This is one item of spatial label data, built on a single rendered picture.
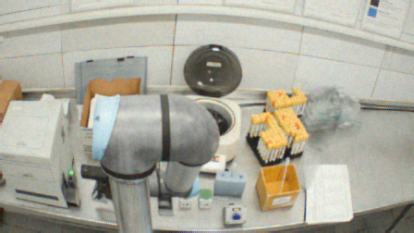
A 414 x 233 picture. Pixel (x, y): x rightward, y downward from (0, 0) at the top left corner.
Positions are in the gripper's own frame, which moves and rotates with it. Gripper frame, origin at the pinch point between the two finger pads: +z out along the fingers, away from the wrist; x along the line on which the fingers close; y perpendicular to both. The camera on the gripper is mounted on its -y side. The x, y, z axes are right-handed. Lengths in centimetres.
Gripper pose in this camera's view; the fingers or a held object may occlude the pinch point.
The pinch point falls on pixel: (91, 197)
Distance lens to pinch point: 140.0
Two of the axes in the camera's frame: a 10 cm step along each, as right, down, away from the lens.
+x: -0.7, -6.8, 7.3
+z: -5.7, 6.2, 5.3
